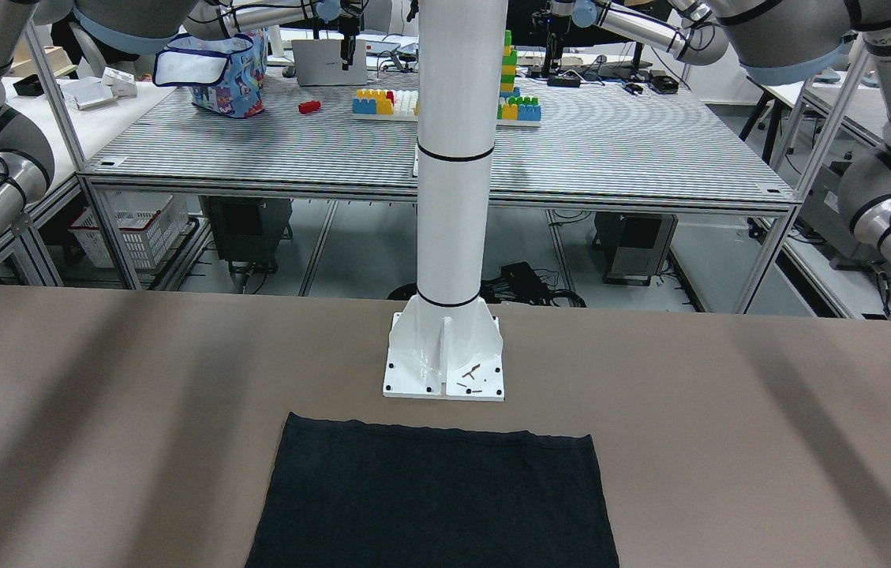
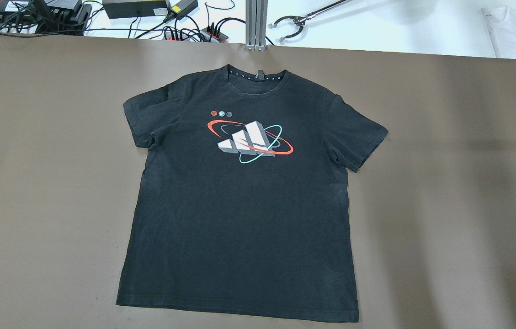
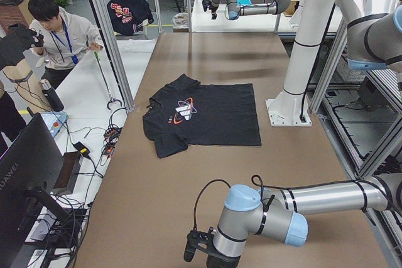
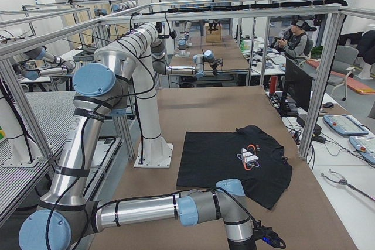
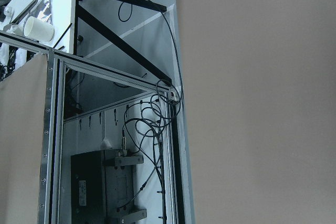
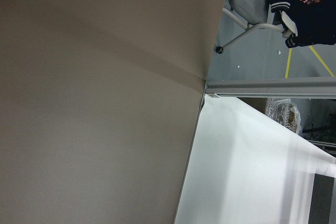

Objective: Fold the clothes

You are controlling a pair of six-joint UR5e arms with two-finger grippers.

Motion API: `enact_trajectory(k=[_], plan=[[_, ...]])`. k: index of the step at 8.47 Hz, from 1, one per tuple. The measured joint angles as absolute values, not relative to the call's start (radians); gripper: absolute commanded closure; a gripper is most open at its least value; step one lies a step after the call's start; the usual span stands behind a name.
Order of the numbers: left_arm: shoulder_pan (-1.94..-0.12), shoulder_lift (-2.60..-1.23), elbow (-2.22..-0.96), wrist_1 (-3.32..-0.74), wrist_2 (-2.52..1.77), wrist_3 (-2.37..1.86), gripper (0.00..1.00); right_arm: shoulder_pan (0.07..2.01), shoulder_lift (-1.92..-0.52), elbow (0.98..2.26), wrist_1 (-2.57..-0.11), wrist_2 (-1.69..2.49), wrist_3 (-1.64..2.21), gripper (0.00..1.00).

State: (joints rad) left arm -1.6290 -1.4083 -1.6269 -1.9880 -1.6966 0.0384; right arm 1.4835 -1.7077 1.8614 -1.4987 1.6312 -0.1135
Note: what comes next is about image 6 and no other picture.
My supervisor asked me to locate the white cloth on side table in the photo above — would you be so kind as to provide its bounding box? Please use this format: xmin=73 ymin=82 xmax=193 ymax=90
xmin=175 ymin=96 xmax=335 ymax=223

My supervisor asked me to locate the plastic wrapped cardboard box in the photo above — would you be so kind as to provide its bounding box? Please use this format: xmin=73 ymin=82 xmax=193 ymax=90
xmin=265 ymin=98 xmax=301 ymax=134

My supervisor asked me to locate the grey office chair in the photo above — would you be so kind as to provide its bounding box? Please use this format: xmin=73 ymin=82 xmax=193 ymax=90
xmin=214 ymin=0 xmax=289 ymax=54

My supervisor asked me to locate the dark varsity jacket with patches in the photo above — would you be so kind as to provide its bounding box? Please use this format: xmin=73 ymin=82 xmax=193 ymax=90
xmin=268 ymin=0 xmax=335 ymax=48

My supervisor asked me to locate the aluminium frame post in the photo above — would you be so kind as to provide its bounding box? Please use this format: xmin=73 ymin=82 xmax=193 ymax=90
xmin=205 ymin=77 xmax=335 ymax=99

